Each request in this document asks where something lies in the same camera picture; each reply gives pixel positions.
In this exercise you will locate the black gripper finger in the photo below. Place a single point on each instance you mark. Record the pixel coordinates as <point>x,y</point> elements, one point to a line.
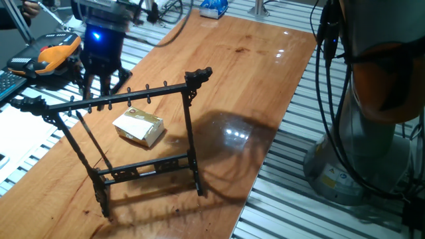
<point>114,81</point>
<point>87,83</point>

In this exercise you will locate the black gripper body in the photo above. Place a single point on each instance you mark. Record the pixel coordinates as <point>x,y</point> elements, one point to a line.
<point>103,46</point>

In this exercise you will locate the brown calligraphy brush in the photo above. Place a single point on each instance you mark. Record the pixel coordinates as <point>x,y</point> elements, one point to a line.
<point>94,141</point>

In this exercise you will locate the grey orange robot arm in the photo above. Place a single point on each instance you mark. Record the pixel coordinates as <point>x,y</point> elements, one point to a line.
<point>365,139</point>

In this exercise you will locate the black carved pen rack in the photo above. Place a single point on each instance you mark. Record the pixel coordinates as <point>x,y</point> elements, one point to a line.
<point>116,97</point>

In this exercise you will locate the person hand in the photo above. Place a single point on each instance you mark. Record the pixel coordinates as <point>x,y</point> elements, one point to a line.
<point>31,8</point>

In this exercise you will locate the orange black teach pendant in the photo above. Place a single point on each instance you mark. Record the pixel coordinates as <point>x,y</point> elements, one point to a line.
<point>50,56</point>

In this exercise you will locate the gold white tissue pack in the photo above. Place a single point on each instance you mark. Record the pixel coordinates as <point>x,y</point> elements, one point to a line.
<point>139,126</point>

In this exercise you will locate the black keyboard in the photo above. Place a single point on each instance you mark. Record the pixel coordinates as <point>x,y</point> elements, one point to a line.
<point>8,84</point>

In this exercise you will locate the blue tissue pack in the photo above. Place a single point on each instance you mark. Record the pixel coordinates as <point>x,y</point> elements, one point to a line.
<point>214,8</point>

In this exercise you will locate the wooden board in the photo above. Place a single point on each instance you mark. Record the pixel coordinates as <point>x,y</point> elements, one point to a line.
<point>232,83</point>

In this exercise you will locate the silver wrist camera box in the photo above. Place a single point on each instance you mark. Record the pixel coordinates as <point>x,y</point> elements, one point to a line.
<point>106,13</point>

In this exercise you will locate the aluminium frame bar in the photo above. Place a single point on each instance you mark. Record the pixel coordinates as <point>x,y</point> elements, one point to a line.
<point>20,26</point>

